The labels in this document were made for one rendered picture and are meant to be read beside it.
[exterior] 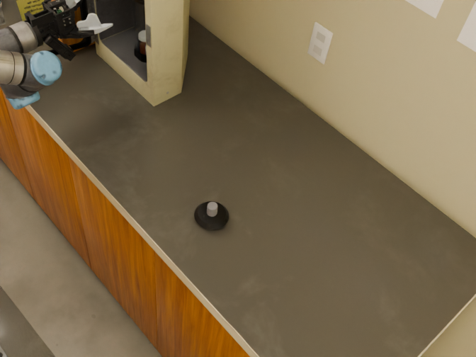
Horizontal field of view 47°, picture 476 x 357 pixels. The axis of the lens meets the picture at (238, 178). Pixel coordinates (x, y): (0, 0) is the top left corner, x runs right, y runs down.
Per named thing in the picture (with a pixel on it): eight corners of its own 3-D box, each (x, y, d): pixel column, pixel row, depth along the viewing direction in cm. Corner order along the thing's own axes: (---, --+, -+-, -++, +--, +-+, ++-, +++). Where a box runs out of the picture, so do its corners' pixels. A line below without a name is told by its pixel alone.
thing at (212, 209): (212, 200, 153) (214, 185, 148) (235, 222, 149) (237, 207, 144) (186, 217, 148) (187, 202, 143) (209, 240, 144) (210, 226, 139)
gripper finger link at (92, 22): (110, 16, 144) (74, 16, 143) (112, 35, 149) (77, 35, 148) (110, 8, 146) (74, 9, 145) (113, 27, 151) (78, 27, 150)
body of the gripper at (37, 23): (76, 7, 143) (34, 25, 137) (81, 35, 149) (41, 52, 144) (61, -7, 146) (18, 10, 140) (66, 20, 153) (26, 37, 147)
